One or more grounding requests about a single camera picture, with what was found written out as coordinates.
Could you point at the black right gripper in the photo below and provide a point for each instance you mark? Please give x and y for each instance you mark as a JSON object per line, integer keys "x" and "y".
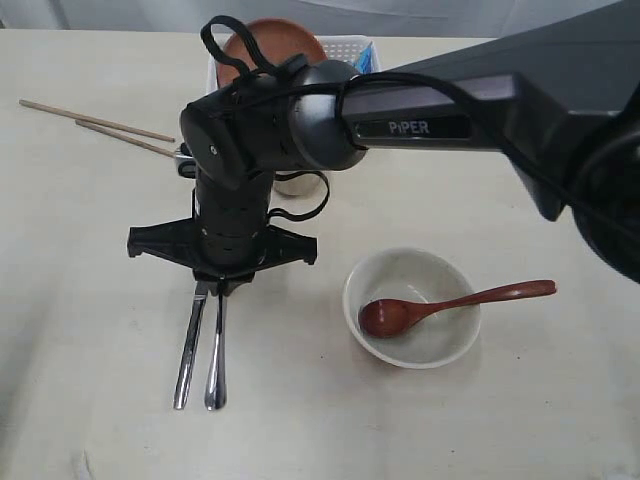
{"x": 229, "y": 231}

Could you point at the steel cup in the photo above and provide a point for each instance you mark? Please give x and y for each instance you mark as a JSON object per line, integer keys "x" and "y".
{"x": 296, "y": 184}

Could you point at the steel table knife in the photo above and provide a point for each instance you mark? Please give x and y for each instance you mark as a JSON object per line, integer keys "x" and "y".
{"x": 187, "y": 362}

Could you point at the wooden chopstick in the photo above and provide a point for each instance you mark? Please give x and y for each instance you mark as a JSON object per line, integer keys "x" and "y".
{"x": 94, "y": 120}
{"x": 124, "y": 138}

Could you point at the steel fork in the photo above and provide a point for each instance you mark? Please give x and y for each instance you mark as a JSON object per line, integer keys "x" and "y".
{"x": 216, "y": 390}

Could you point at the brown wooden spoon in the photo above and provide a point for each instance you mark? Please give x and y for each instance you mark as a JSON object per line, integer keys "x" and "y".
{"x": 387, "y": 318}

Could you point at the brown wooden plate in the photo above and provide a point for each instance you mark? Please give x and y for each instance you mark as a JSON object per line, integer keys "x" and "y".
{"x": 277, "y": 39}

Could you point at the white perforated plastic basket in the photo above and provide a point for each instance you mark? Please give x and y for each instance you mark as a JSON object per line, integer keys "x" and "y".
{"x": 350, "y": 48}

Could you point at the blue snack packet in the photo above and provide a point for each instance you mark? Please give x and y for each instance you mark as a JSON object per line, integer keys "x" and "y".
{"x": 365, "y": 61}

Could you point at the grey ceramic bowl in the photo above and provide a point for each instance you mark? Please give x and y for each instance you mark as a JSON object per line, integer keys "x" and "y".
{"x": 414, "y": 275}

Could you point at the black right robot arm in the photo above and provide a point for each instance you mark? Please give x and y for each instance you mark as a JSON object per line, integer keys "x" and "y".
{"x": 561, "y": 102}

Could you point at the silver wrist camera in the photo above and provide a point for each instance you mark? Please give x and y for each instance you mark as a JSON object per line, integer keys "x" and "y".
{"x": 184, "y": 162}

